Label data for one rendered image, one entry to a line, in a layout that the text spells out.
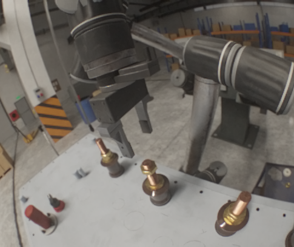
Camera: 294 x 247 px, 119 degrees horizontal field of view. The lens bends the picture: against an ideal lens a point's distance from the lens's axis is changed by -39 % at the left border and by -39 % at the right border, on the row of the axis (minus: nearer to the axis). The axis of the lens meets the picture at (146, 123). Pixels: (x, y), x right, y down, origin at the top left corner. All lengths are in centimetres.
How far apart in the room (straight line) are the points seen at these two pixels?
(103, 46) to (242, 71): 32
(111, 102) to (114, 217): 45
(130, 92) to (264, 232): 56
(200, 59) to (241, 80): 14
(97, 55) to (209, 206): 53
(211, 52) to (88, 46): 33
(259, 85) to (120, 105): 33
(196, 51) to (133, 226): 61
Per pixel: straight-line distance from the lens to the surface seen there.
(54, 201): 74
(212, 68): 43
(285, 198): 126
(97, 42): 24
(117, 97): 25
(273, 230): 56
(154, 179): 44
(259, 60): 40
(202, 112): 55
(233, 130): 268
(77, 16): 26
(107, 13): 25
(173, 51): 136
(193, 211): 52
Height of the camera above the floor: 185
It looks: 29 degrees down
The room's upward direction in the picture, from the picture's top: 17 degrees counter-clockwise
